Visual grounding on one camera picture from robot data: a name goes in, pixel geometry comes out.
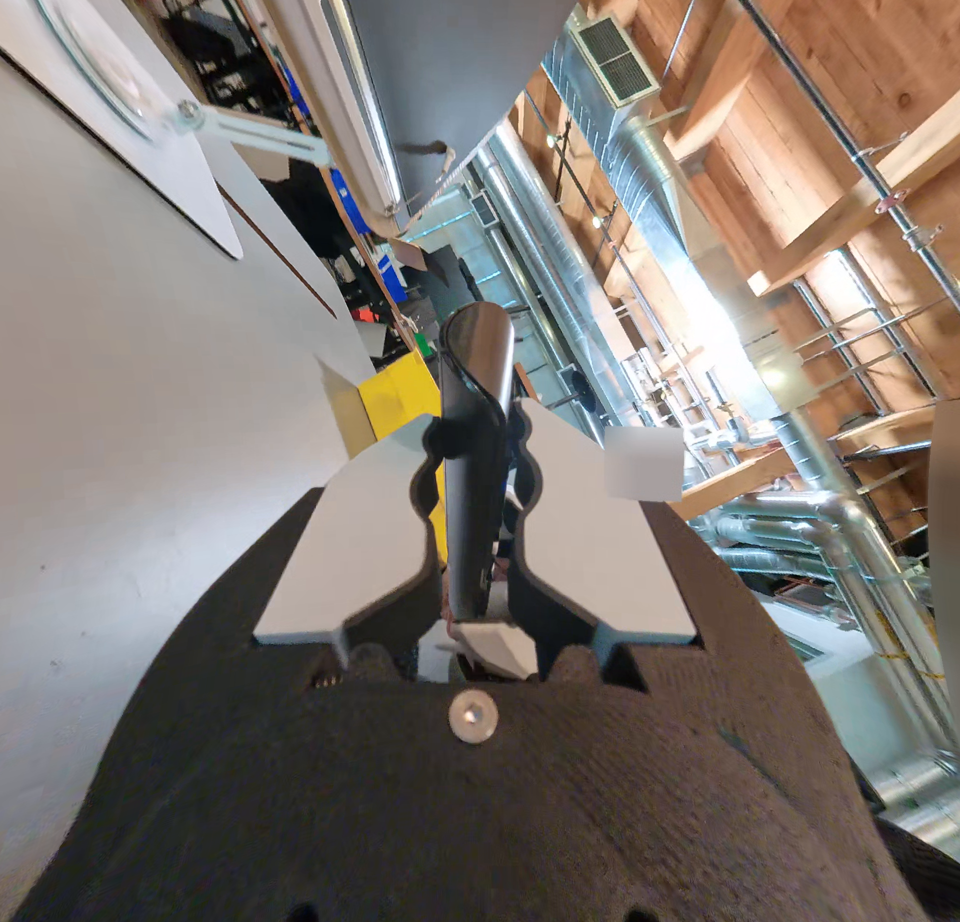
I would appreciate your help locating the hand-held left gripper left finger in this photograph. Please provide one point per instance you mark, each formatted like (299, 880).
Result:
(352, 547)

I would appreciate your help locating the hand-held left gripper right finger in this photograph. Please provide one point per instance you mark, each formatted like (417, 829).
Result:
(600, 562)

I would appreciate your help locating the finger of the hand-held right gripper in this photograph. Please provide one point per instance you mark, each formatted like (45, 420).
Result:
(502, 648)
(436, 656)

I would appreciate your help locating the black remote control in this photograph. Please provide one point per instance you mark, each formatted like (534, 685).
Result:
(472, 449)

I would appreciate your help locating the yellow plastic bin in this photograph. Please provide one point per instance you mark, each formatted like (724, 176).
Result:
(397, 397)

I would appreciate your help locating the black display board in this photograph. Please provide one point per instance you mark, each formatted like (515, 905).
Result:
(450, 51)

